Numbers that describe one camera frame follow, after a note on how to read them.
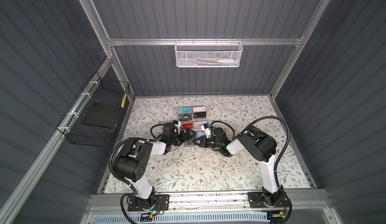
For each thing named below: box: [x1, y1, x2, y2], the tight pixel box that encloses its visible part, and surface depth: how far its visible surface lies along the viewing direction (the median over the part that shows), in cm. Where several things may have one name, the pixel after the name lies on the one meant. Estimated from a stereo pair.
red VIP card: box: [180, 123, 194, 130], surface depth 101 cm
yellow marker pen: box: [120, 93, 128, 109], surface depth 84 cm
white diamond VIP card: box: [194, 121, 208, 130], surface depth 101 cm
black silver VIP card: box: [178, 113, 193, 121], surface depth 101 cm
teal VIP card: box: [178, 107, 192, 114], surface depth 101 cm
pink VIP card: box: [193, 106, 207, 112], surface depth 101 cm
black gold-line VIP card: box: [193, 111, 207, 119], surface depth 101 cm
